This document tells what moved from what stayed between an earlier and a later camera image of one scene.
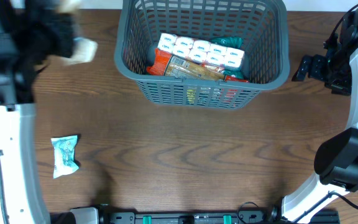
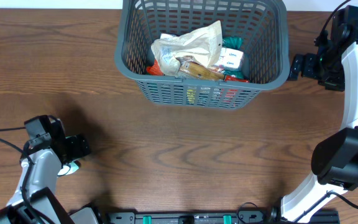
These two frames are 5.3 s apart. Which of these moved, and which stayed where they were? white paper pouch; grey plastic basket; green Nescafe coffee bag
Moved: white paper pouch
Stayed: grey plastic basket; green Nescafe coffee bag
